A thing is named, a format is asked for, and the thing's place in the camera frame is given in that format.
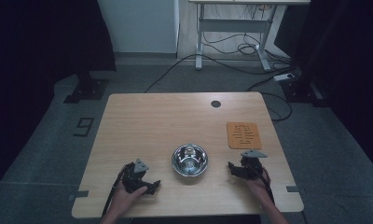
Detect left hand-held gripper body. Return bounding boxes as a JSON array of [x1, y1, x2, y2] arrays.
[[121, 158, 152, 194]]

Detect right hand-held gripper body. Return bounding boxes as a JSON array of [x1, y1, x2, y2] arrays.
[[237, 149, 269, 181]]

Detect person's right hand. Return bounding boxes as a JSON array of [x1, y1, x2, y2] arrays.
[[244, 167, 271, 200]]

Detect person's left hand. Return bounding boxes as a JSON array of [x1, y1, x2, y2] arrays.
[[111, 181, 148, 217]]

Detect stainless steel bowl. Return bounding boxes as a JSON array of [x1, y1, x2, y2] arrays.
[[171, 143, 209, 178]]

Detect black stand base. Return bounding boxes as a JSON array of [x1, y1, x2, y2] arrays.
[[280, 76, 328, 109], [62, 72, 110, 105]]

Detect white power strip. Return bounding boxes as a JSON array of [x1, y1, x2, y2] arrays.
[[272, 72, 297, 83]]

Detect white metal-legged desk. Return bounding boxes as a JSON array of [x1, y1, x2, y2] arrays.
[[188, 0, 311, 72]]

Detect dark curtain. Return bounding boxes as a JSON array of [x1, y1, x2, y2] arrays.
[[274, 0, 373, 178], [0, 0, 117, 190]]

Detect white panel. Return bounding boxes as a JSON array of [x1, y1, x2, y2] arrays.
[[96, 0, 181, 54]]

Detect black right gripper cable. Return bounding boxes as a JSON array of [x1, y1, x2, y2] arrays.
[[251, 163, 276, 204]]

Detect looped black floor cable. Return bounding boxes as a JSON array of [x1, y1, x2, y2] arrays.
[[243, 76, 294, 122]]

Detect long black floor cable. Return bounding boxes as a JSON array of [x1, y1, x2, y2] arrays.
[[144, 53, 297, 94]]

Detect tangled black cables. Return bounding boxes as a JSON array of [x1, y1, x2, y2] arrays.
[[201, 32, 292, 64]]

